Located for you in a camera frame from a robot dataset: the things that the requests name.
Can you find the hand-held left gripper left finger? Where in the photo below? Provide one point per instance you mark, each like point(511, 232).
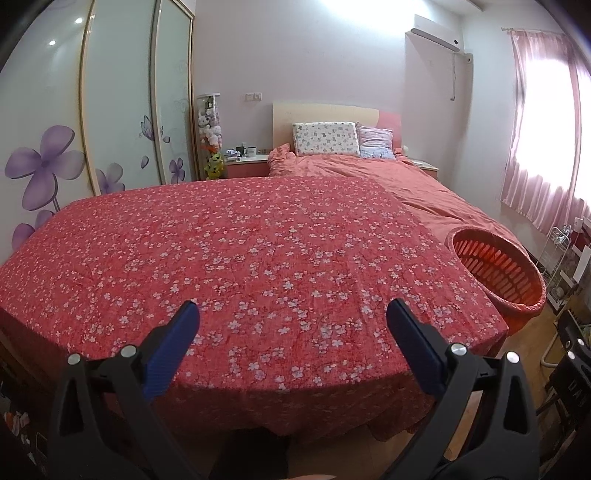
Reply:
point(173, 341)

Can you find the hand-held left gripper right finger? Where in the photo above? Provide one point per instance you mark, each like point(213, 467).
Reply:
point(415, 341)

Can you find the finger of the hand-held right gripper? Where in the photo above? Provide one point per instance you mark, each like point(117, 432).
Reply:
point(572, 344)

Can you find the orange plastic laundry basket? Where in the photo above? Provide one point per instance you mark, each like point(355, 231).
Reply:
point(498, 267)

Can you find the white trolley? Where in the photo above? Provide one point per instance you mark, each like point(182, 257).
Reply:
point(570, 281)

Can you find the red floral tablecloth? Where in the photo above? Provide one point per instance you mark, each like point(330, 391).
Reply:
point(254, 258)

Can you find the pink curtain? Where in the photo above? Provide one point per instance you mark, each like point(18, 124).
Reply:
point(531, 175)
point(582, 212)

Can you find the salmon duvet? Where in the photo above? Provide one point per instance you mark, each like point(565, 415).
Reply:
point(392, 184)

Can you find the green plush toy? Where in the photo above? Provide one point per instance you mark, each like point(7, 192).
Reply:
point(215, 166)

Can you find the pink nightstand with mug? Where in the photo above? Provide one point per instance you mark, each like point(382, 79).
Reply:
point(247, 167)

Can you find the pink striped pillow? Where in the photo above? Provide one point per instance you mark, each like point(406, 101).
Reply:
point(376, 141)

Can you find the hanging plush toy organizer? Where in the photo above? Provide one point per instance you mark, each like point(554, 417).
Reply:
point(208, 124)

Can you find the white floral pillow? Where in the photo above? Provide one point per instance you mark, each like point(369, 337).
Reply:
point(325, 138)

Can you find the cream and pink bed headboard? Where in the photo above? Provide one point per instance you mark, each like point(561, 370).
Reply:
point(323, 113)

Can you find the floral sliding door wardrobe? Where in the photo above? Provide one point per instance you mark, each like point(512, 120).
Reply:
point(69, 115)

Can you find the white air conditioner pipe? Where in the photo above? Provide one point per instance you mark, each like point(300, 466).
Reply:
point(455, 74)

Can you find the white air conditioner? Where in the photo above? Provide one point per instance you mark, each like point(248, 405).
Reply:
point(434, 32)

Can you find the curtain rod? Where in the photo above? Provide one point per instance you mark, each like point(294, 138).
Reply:
point(531, 30)

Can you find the white metal tube frame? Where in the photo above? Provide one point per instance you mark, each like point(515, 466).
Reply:
point(549, 341)

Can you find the white wall switch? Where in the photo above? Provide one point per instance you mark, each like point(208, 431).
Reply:
point(254, 96)

